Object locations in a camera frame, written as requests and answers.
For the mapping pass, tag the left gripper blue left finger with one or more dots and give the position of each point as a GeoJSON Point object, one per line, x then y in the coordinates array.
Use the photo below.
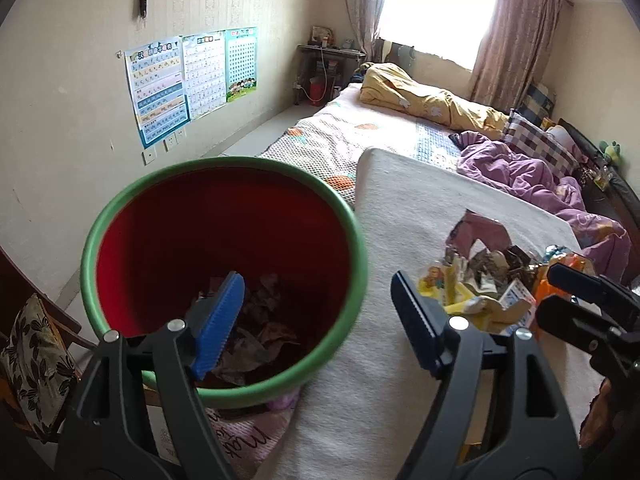
{"type": "Point", "coordinates": [211, 321]}

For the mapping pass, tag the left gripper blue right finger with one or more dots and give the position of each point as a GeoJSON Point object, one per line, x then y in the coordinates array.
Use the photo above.
{"type": "Point", "coordinates": [424, 321]}

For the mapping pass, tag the orange snack bag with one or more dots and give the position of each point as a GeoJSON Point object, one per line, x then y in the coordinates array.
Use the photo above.
{"type": "Point", "coordinates": [556, 275]}

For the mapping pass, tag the purple blanket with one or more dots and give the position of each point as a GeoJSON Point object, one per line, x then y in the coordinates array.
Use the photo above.
{"type": "Point", "coordinates": [603, 240]}

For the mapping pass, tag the red bin with green rim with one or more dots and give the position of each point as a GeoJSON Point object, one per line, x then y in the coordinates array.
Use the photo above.
{"type": "Point", "coordinates": [163, 238]}

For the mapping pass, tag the white blue milk carton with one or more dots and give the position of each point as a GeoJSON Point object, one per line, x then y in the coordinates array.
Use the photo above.
{"type": "Point", "coordinates": [518, 308]}

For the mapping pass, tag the purple pink snack bag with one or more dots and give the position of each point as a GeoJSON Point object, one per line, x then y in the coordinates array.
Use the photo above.
{"type": "Point", "coordinates": [472, 228]}

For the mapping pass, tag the floral cushion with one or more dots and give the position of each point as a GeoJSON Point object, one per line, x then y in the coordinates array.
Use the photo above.
{"type": "Point", "coordinates": [42, 375]}

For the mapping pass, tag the green plush toy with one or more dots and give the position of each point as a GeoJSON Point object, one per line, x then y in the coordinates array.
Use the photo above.
{"type": "Point", "coordinates": [611, 153]}

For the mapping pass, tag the patterned bed sheet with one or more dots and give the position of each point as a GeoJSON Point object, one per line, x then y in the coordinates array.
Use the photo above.
{"type": "Point", "coordinates": [329, 144]}

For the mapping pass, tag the plaid pillow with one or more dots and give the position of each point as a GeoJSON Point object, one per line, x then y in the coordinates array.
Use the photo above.
{"type": "Point", "coordinates": [527, 139]}

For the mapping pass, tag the blue checked pillow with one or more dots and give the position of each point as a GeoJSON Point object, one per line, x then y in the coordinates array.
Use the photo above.
{"type": "Point", "coordinates": [537, 104]}

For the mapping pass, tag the yellow quilt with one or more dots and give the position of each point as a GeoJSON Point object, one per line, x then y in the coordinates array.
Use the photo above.
{"type": "Point", "coordinates": [388, 85]}

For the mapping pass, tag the blue learning chart poster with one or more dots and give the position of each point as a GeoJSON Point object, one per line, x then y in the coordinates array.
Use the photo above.
{"type": "Point", "coordinates": [157, 89]}

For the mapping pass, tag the dark side table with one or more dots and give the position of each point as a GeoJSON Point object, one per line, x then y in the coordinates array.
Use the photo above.
{"type": "Point", "coordinates": [325, 67]}

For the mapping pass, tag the white learning chart poster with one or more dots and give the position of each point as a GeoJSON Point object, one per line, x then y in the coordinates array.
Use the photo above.
{"type": "Point", "coordinates": [204, 72]}

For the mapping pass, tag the pink window curtain right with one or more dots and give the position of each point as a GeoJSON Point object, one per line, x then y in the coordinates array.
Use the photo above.
{"type": "Point", "coordinates": [515, 51]}

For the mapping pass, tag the green number chart poster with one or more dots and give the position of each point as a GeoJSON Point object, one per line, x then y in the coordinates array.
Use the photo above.
{"type": "Point", "coordinates": [241, 62]}

